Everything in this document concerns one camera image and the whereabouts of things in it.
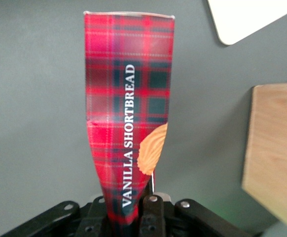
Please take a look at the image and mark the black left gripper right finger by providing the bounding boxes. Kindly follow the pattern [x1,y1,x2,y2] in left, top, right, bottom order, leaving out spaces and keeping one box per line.
[139,195,168,237]

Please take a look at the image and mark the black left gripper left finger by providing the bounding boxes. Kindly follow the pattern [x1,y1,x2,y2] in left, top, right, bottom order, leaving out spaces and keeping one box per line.
[75,196,111,237]

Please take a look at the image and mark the red tartan cookie box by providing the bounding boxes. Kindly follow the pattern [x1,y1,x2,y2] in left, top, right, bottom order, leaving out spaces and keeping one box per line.
[83,11,176,235]

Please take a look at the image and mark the cream plastic tray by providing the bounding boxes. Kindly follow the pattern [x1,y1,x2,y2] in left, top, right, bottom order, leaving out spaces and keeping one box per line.
[207,0,287,46]

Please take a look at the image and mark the wooden drawer cabinet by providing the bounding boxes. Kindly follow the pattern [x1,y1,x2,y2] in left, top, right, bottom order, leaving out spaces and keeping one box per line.
[241,82,287,235]

